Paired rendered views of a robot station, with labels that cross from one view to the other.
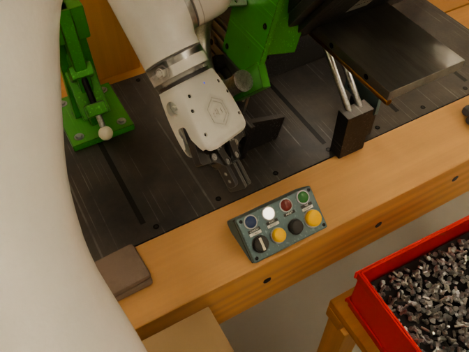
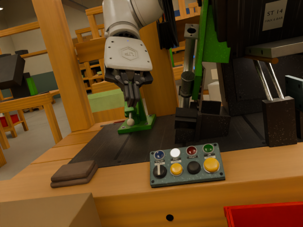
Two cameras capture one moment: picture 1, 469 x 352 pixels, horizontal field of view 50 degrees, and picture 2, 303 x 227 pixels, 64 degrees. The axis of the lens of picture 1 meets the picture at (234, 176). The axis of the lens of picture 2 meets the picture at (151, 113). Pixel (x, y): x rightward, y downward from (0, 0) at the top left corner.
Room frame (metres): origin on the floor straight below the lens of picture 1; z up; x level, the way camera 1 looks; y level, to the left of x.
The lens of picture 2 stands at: (0.10, -0.34, 1.17)
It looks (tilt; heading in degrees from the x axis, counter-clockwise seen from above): 14 degrees down; 40
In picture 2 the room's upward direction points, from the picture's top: 12 degrees counter-clockwise
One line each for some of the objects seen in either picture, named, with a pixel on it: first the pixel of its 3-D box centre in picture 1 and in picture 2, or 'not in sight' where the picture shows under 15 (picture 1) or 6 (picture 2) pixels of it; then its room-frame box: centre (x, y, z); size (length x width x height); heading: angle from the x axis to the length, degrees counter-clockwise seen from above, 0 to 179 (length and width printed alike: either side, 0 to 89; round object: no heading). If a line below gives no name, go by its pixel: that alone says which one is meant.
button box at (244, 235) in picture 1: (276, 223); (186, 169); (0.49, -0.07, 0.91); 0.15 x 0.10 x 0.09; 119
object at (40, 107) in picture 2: not in sight; (37, 102); (4.47, 8.73, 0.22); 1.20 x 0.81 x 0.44; 35
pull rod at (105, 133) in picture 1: (101, 123); (130, 117); (0.69, 0.26, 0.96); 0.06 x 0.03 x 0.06; 29
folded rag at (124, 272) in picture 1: (114, 275); (74, 172); (0.39, 0.19, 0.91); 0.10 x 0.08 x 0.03; 120
